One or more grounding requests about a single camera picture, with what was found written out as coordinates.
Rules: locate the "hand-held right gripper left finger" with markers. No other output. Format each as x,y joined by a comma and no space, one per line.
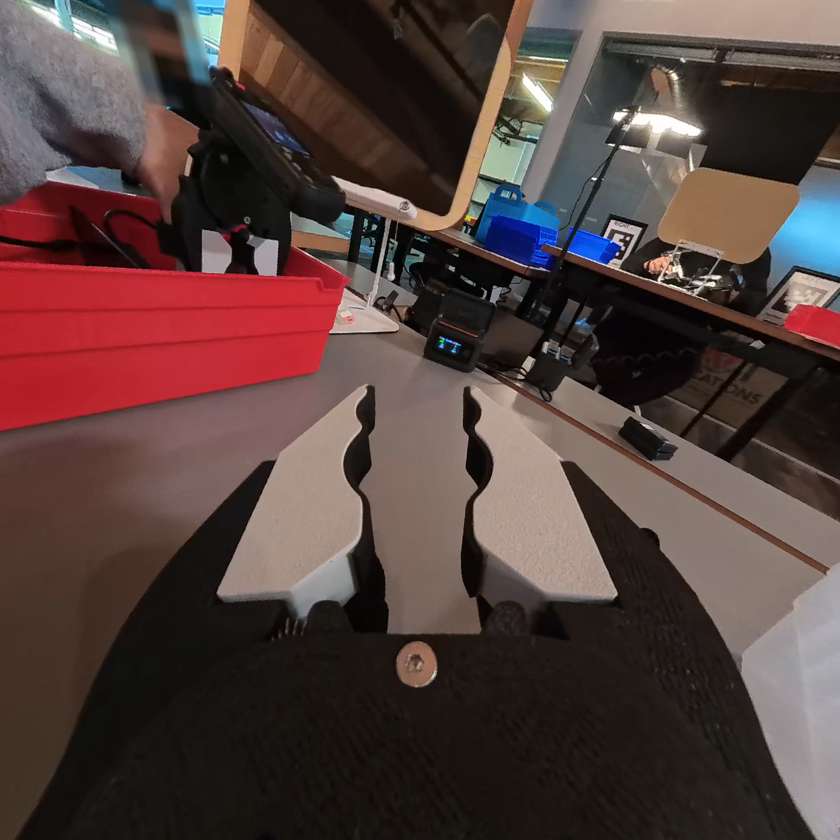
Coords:
302,525

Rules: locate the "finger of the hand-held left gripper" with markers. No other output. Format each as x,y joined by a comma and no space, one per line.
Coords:
268,257
215,253

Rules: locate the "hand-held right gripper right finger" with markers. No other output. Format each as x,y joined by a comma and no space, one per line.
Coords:
538,525

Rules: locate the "red plastic bin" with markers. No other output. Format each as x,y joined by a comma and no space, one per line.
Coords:
814,325
164,328

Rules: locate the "person's left forearm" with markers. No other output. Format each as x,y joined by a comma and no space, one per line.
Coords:
59,98

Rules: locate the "person's left hand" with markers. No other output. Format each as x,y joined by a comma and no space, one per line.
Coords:
164,151

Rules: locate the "small pink white tag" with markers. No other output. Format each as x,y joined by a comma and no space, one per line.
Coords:
346,318

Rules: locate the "small black battery pack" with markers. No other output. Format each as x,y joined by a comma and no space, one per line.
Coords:
646,438

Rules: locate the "black charging dock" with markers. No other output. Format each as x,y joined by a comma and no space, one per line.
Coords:
558,367

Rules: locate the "black power bank with display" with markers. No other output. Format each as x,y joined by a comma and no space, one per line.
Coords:
453,344

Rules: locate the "printed floor sign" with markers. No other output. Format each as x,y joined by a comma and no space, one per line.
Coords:
722,394

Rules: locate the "blue plastic bin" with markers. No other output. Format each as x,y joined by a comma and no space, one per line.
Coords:
590,248
522,243

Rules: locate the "background work table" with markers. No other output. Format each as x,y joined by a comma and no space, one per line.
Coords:
741,328

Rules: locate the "framed printed tag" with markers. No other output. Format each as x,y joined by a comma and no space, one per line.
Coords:
804,295
623,239

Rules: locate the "studio light on stand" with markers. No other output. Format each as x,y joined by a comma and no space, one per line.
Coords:
646,131

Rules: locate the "black backdrop panel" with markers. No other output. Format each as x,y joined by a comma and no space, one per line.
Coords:
768,131

